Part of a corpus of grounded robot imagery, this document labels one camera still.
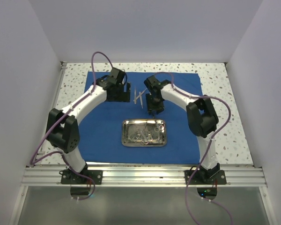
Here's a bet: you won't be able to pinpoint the steel instrument tray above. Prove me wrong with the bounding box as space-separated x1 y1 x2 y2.
121 119 167 147

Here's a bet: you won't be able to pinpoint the blue cloth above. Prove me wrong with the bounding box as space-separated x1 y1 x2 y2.
78 72 200 164

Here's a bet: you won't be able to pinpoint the steel surgical scissors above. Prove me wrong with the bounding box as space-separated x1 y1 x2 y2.
152 113 164 133

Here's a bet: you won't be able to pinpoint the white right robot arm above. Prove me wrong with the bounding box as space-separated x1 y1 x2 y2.
144 75 220 184

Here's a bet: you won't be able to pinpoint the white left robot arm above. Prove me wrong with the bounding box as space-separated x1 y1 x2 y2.
45 67 131 184

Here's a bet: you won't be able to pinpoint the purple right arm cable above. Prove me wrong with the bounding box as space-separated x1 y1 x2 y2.
185 72 234 225

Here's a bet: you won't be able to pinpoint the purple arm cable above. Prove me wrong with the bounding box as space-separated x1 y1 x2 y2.
185 72 234 225
29 51 114 201

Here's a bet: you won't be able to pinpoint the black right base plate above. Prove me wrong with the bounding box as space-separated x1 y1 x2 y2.
184 167 227 186

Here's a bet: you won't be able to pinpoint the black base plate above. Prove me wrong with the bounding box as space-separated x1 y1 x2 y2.
184 167 227 186
59 168 103 185

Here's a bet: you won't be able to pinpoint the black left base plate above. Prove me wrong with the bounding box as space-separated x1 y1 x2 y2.
59 168 103 185

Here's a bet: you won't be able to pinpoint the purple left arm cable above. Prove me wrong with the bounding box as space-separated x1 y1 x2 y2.
29 51 114 201

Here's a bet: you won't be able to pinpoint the aluminium front rail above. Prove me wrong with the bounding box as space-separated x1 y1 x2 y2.
21 164 267 188

